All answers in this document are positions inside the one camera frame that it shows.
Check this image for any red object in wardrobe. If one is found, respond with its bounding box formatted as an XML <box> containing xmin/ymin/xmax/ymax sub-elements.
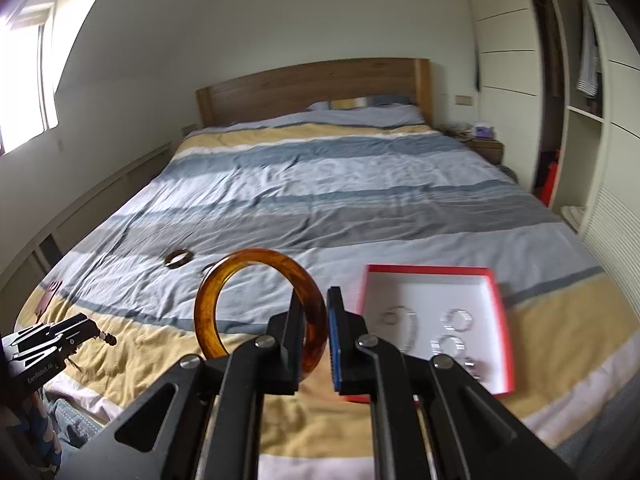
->
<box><xmin>534</xmin><ymin>150</ymin><xmax>560</xmax><ymax>206</ymax></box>

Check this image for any amber orange bangle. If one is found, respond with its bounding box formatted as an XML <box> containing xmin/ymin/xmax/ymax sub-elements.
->
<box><xmin>193</xmin><ymin>248</ymin><xmax>329</xmax><ymax>377</ymax></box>

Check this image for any silver bead ring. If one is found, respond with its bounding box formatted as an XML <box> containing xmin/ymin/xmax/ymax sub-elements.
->
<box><xmin>439</xmin><ymin>308</ymin><xmax>475</xmax><ymax>334</ymax></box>

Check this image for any thin silver bangle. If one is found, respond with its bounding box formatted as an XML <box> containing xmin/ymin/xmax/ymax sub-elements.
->
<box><xmin>200</xmin><ymin>262</ymin><xmax>216</xmax><ymax>280</ymax></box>

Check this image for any beige wall switch plate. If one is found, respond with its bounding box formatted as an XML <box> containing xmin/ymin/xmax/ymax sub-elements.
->
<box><xmin>454</xmin><ymin>94</ymin><xmax>474</xmax><ymax>106</ymax></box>

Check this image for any striped duvet cover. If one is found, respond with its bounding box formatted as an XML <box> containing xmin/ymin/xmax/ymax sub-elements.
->
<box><xmin>43</xmin><ymin>117</ymin><xmax>639</xmax><ymax>479</ymax></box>

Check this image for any clear crystal bracelet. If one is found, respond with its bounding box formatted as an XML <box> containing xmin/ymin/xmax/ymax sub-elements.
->
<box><xmin>376</xmin><ymin>304</ymin><xmax>421</xmax><ymax>356</ymax></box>

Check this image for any window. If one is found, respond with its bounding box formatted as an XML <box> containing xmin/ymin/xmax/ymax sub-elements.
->
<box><xmin>1</xmin><ymin>3</ymin><xmax>58</xmax><ymax>154</ymax></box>

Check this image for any hanging striped shirt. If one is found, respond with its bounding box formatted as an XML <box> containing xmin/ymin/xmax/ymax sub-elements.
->
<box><xmin>576</xmin><ymin>0</ymin><xmax>599</xmax><ymax>99</ymax></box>

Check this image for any small silver ring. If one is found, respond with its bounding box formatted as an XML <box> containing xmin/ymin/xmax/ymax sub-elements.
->
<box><xmin>429</xmin><ymin>334</ymin><xmax>469</xmax><ymax>361</ymax></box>

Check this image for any red jewelry box tray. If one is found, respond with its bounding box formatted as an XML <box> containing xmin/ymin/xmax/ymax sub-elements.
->
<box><xmin>355</xmin><ymin>264</ymin><xmax>516</xmax><ymax>396</ymax></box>

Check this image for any wooden headboard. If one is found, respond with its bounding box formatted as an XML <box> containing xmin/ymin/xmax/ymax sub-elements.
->
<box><xmin>195</xmin><ymin>58</ymin><xmax>434</xmax><ymax>127</ymax></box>

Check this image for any white wardrobe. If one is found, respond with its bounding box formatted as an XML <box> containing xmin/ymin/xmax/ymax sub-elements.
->
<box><xmin>468</xmin><ymin>0</ymin><xmax>639</xmax><ymax>304</ymax></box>

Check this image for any low white side cabinet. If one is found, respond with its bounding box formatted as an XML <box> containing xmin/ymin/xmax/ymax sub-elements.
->
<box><xmin>1</xmin><ymin>143</ymin><xmax>171</xmax><ymax>288</ymax></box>

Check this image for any grey-blue pillow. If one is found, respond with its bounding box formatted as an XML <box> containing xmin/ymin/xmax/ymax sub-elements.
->
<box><xmin>305</xmin><ymin>94</ymin><xmax>426</xmax><ymax>129</ymax></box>

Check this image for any dark brown bangle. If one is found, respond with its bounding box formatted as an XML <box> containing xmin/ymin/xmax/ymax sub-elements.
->
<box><xmin>164</xmin><ymin>248</ymin><xmax>194</xmax><ymax>270</ymax></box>

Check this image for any wooden nightstand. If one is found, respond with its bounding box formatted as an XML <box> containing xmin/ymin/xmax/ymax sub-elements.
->
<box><xmin>463</xmin><ymin>138</ymin><xmax>504</xmax><ymax>166</ymax></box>

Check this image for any purple tissue box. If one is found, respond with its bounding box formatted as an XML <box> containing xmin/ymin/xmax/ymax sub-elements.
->
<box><xmin>473</xmin><ymin>122</ymin><xmax>495</xmax><ymax>139</ymax></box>

